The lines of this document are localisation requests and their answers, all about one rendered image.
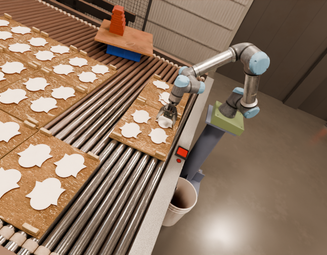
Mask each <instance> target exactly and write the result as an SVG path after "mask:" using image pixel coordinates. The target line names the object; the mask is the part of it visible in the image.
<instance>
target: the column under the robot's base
mask: <svg viewBox="0 0 327 255"><path fill-rule="evenodd" d="M212 109H213V106H212V105H209V106H208V110H207V115H206V120H205V123H206V124H207V125H206V126H205V128H204V130H203V131H202V133H201V135H200V136H199V138H198V139H197V141H196V143H195V145H194V146H193V148H192V149H191V151H190V153H189V154H188V157H187V159H186V160H185V162H184V165H183V167H182V170H181V173H180V176H179V177H181V178H184V179H186V180H188V181H189V182H190V183H191V184H192V185H193V186H194V188H195V190H196V193H197V197H198V194H199V187H200V181H201V180H202V178H203V177H204V176H205V175H204V174H202V170H201V169H199V168H200V167H201V166H202V164H203V163H204V161H205V160H206V159H207V157H208V156H209V154H210V153H211V151H212V150H213V149H214V147H215V146H216V144H217V143H218V142H219V140H220V139H221V137H222V136H223V135H224V133H225V132H226V133H229V134H231V135H233V136H236V134H233V133H231V132H229V131H227V130H224V129H222V128H220V127H218V126H215V125H213V124H211V123H210V121H211V115H212Z"/></svg>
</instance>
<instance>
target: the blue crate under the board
mask: <svg viewBox="0 0 327 255"><path fill-rule="evenodd" d="M106 53H107V54H111V55H114V56H118V57H121V58H125V59H129V60H132V61H136V62H139V61H140V58H141V55H142V54H140V53H137V52H133V51H130V50H126V49H123V48H119V47H116V46H112V45H109V44H108V45H107V51H106Z"/></svg>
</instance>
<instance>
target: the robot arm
mask: <svg viewBox="0 0 327 255"><path fill-rule="evenodd" d="M231 61H232V62H235V61H241V62H242V63H243V64H244V73H245V75H246V77H245V85H244V89H242V88H235V89H234V90H233V91H232V93H231V94H230V96H229V97H228V99H227V100H226V101H225V102H224V103H223V104H221V105H220V106H219V107H218V110H219V112H220V113H221V114H222V115H224V116H225V117H227V118H231V119H233V118H234V117H235V116H236V113H237V110H239V111H240V113H241V114H242V115H243V116H244V117H245V118H251V117H254V116H255V115H256V114H257V113H258V112H259V110H260V109H259V107H257V102H258V101H257V99H256V95H257V90H258V84H259V79H260V75H261V74H262V73H264V72H265V71H266V69H267V68H268V67H269V64H270V59H269V57H268V56H267V55H266V54H265V53H264V52H262V51H261V50H260V49H258V48H257V47H256V46H255V45H253V44H251V43H248V42H245V43H240V44H236V45H234V46H231V47H229V48H228V49H227V50H226V51H224V52H222V53H220V54H218V55H215V56H213V57H211V58H209V59H207V60H205V61H203V62H200V63H198V64H196V65H194V66H192V67H190V68H188V67H186V66H184V67H181V68H180V70H179V72H178V74H179V76H178V77H177V78H176V80H175V82H174V85H173V88H172V90H171V92H170V95H169V99H168V101H169V102H170V103H169V104H166V105H164V106H162V107H161V109H160V110H159V112H158V114H157V116H156V119H157V118H159V116H162V115H163V116H164V117H166V118H168V119H171V120H172V126H174V125H175V122H176V119H177V116H178V113H177V108H176V106H177V105H178V104H179V103H180V101H181V99H183V98H182V97H183V95H184V93H189V94H202V93H203V92H204V90H205V84H204V83H203V82H202V81H198V80H197V79H196V77H198V76H201V75H203V74H205V73H207V72H209V71H211V70H214V69H216V68H218V67H220V66H222V65H225V64H227V63H229V62H231Z"/></svg>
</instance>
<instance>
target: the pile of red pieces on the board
mask: <svg viewBox="0 0 327 255"><path fill-rule="evenodd" d="M111 17H112V18H111V24H110V29H109V32H111V33H114V34H117V35H120V36H123V33H124V29H125V24H126V22H125V18H124V17H125V15H124V7H122V6H119V5H116V6H114V8H113V11H112V16H111Z"/></svg>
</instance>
